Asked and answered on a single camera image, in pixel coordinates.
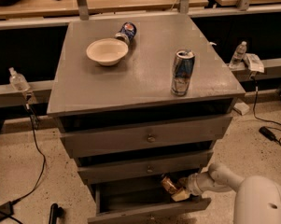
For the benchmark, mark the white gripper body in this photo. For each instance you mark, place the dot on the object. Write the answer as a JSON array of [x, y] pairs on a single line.
[[191, 184]]

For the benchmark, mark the orange soda can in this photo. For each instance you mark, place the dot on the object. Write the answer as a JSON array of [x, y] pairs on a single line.
[[168, 185]]

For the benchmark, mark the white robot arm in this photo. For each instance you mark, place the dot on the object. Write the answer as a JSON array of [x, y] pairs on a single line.
[[257, 199]]

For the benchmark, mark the grey middle drawer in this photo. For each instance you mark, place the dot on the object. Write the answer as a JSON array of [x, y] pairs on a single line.
[[120, 170]]

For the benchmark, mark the grey open bottom drawer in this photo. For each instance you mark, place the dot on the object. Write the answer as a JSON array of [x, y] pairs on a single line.
[[136, 200]]

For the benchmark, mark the grey top drawer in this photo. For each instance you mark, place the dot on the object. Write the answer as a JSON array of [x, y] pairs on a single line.
[[145, 135]]

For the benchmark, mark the grey wooden drawer cabinet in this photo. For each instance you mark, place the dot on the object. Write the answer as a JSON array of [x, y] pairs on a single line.
[[87, 96]]

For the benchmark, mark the tall blue silver can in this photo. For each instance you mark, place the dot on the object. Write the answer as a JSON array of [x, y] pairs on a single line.
[[182, 70]]

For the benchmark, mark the black object floor bottom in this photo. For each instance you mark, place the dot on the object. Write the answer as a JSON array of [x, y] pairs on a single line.
[[55, 212]]

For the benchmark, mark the blue pepsi can lying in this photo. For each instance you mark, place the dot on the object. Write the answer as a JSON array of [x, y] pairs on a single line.
[[126, 33]]

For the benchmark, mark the black power adapter right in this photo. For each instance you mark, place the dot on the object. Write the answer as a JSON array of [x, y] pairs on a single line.
[[267, 133]]

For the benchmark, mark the white block on floor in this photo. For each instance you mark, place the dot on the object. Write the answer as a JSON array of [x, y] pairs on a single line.
[[241, 108]]

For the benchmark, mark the clear water bottle right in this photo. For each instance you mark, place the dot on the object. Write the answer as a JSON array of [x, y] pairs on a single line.
[[238, 55]]

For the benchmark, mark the white bowl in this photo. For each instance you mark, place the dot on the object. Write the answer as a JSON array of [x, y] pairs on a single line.
[[107, 52]]

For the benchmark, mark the black adapter bottom left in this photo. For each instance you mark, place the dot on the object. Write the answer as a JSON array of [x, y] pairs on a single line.
[[6, 210]]

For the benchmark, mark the wooden desk background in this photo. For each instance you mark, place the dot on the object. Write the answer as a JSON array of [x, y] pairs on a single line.
[[54, 8]]

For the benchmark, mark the white packet on rail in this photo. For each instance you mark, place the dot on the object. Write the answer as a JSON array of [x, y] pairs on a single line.
[[253, 62]]

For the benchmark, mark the clear bottle on left rail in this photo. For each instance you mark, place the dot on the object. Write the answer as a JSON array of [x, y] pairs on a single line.
[[18, 81]]

